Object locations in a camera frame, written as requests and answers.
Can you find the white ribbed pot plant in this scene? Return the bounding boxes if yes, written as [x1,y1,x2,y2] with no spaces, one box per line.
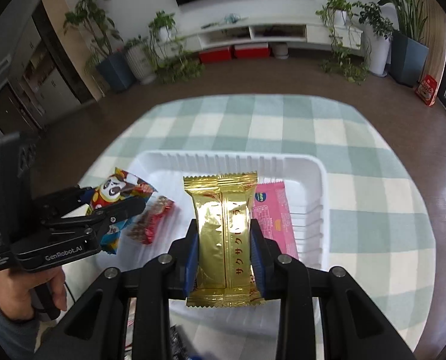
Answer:
[353,1,393,77]

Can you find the red gift bag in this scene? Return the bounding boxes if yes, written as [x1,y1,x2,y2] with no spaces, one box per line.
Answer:
[415,75,437,107]

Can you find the blue pot tall plant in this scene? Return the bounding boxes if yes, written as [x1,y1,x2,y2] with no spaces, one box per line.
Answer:
[63,0,135,93]

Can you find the red storage box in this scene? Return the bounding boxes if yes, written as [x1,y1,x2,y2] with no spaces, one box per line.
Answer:
[199,46,233,64]
[234,42,271,59]

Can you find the white plastic tray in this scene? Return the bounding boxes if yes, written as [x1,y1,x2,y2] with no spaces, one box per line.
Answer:
[59,149,330,337]

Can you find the white pot plant left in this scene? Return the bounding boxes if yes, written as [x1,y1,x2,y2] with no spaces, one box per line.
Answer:
[125,10,203,85]

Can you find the gold wafer snack packet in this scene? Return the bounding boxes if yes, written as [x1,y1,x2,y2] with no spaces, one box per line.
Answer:
[183,172,264,308]

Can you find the red chocolate candy packet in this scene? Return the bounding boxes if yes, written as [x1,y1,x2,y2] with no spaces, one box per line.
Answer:
[127,195,174,245]

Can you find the wooden cabinet shelf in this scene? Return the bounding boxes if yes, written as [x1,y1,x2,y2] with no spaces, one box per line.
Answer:
[0,0,102,137]

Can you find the green checked tablecloth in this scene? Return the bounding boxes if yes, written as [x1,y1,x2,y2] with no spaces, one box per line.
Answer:
[63,95,435,348]

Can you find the person's left hand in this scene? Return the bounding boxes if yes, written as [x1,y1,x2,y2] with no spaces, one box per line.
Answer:
[0,265,68,322]

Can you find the dark blue tall planter plant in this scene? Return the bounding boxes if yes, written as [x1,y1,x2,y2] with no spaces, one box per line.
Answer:
[378,0,429,87]

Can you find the white tv console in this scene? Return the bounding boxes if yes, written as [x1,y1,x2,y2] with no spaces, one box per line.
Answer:
[163,16,365,59]

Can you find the red storage box right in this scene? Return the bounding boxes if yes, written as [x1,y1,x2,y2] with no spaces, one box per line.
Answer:
[234,42,271,59]

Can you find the trailing pothos on console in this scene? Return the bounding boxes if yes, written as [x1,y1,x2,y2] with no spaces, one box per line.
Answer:
[316,0,368,85]

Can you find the red storage box left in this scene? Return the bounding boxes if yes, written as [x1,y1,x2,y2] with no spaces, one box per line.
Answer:
[199,46,233,64]

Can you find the panda print snack packet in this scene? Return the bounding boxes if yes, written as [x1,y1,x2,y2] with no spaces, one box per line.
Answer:
[86,167,156,254]

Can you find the pink snack wrapper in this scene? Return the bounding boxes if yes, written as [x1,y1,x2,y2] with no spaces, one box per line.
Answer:
[252,181,298,258]

